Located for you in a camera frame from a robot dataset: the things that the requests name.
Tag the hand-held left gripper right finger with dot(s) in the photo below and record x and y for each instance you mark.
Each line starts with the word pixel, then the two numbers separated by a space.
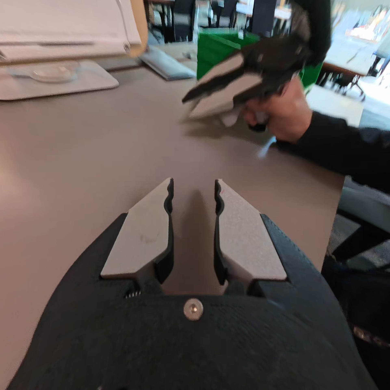
pixel 246 234

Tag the background folding table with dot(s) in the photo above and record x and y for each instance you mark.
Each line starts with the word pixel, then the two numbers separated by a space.
pixel 344 64

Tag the white monitor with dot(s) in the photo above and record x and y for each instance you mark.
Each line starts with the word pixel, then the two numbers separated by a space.
pixel 61 27

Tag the green plastic bin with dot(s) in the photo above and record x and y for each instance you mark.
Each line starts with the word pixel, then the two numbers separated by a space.
pixel 218 51

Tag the person's right forearm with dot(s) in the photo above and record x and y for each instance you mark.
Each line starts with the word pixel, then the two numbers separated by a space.
pixel 341 152

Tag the person's right hand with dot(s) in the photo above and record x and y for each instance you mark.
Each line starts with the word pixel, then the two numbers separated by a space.
pixel 285 112

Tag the white stand base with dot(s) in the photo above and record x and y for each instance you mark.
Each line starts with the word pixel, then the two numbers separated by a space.
pixel 91 82

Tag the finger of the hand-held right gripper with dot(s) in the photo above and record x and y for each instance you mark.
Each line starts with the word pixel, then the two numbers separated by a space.
pixel 228 94
pixel 221 68

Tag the black office chair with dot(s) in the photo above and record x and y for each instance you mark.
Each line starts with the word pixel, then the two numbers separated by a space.
pixel 181 18

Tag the tan wooden board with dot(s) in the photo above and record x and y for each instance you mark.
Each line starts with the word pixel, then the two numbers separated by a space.
pixel 139 27

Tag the clear round disc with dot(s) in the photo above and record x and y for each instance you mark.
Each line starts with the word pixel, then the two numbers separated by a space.
pixel 54 73

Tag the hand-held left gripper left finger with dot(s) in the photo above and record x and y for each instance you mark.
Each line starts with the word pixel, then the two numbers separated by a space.
pixel 143 234

